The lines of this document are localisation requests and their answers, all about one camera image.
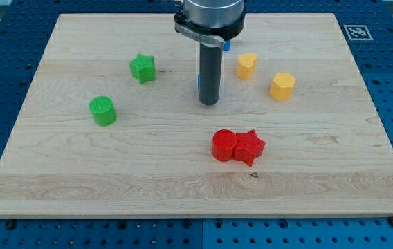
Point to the green star block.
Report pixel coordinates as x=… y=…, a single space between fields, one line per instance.
x=142 y=68

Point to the wooden board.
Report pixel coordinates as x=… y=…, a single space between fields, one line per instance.
x=326 y=153

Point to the blue block behind rod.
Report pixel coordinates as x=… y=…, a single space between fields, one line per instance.
x=198 y=82

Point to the red cylinder block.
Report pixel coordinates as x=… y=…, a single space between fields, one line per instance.
x=224 y=142

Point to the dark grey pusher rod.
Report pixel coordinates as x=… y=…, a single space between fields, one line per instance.
x=210 y=73

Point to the yellow heart block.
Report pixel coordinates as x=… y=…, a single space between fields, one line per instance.
x=246 y=64

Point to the white fiducial marker tag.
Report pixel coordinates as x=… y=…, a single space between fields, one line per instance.
x=357 y=32

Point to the yellow hexagon block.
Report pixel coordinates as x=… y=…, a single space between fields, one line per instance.
x=282 y=86

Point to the blue block upper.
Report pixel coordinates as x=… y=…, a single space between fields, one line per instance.
x=226 y=46

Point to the red star block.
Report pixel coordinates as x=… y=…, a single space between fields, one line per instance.
x=249 y=147

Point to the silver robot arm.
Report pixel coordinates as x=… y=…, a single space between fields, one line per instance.
x=211 y=23

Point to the green cylinder block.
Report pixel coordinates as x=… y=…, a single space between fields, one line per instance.
x=102 y=110

